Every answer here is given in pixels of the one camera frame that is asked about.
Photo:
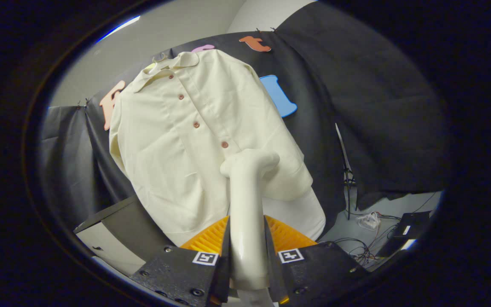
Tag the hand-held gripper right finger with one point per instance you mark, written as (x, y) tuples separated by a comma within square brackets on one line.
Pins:
[(270, 260)]

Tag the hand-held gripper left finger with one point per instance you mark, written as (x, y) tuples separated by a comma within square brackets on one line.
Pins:
[(224, 260)]

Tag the white garment steamer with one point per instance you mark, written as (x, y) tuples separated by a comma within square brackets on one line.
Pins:
[(245, 204)]

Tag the cream button shirt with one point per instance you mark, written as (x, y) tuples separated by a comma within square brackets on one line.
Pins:
[(177, 162)]

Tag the white ironing board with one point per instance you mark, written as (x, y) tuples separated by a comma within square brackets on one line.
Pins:
[(301, 217)]

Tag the white power adapter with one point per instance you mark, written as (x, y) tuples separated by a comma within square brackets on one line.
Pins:
[(369, 220)]

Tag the grey cabinet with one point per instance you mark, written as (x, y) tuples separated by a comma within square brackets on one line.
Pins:
[(122, 217)]

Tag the thin metal stand pole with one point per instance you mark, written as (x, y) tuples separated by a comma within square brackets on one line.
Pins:
[(344, 157)]

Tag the black box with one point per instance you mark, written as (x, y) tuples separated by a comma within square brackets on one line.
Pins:
[(407, 226)]

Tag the black backdrop cloth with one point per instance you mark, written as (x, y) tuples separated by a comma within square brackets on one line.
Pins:
[(377, 106)]

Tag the black binder clip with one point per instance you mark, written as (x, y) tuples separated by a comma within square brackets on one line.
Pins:
[(264, 30), (82, 102)]

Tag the ceiling light panel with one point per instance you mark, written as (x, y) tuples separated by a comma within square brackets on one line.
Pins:
[(117, 29)]

